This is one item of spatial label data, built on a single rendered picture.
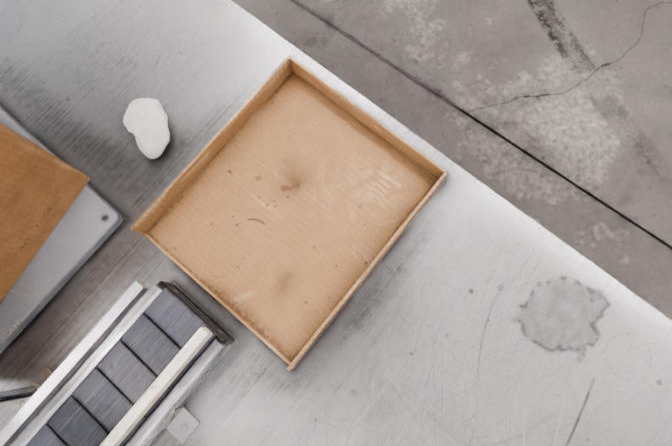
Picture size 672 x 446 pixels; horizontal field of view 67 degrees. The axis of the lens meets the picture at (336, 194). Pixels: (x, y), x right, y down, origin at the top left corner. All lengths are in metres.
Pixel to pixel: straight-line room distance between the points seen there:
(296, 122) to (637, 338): 0.50
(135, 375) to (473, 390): 0.39
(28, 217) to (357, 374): 0.43
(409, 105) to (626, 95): 0.66
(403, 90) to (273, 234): 1.06
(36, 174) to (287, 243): 0.30
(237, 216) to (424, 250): 0.24
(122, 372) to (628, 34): 1.71
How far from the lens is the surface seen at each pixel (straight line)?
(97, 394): 0.66
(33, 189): 0.67
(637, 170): 1.74
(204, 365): 0.62
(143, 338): 0.64
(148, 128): 0.72
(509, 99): 1.68
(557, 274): 0.69
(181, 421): 0.68
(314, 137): 0.68
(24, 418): 0.61
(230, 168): 0.69
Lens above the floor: 1.47
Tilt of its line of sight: 75 degrees down
